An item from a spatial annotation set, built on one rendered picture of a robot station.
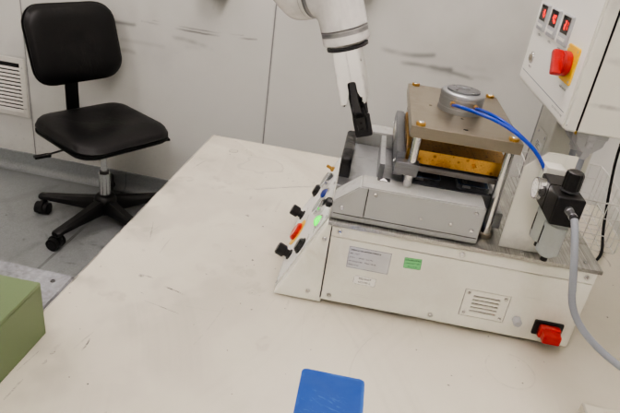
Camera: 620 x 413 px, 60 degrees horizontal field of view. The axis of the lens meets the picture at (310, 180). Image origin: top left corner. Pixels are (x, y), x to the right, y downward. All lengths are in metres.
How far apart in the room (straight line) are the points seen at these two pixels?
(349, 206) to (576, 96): 0.39
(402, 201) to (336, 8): 0.34
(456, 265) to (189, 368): 0.47
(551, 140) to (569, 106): 0.15
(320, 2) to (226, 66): 1.62
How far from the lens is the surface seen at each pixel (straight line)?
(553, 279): 1.02
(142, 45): 2.68
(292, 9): 1.01
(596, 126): 0.91
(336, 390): 0.89
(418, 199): 0.92
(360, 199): 0.92
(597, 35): 0.88
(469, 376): 0.98
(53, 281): 1.08
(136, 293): 1.04
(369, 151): 1.13
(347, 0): 0.95
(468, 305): 1.03
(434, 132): 0.90
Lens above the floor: 1.39
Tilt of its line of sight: 26 degrees down
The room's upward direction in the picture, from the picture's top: 8 degrees clockwise
